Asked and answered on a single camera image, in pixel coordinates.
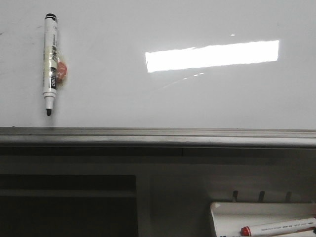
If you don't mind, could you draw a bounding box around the black whiteboard marker with magnet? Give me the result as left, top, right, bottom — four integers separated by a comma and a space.
42, 13, 67, 117

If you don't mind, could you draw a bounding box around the white whiteboard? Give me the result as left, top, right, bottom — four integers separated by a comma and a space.
0, 0, 316, 129

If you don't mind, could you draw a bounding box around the red capped whiteboard marker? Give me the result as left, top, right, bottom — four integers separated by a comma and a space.
240, 217, 316, 237

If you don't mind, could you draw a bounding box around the white marker tray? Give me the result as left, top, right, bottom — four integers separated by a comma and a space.
210, 202, 316, 237

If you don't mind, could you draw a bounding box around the aluminium whiteboard frame rail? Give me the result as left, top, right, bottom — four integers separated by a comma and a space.
0, 127, 316, 156

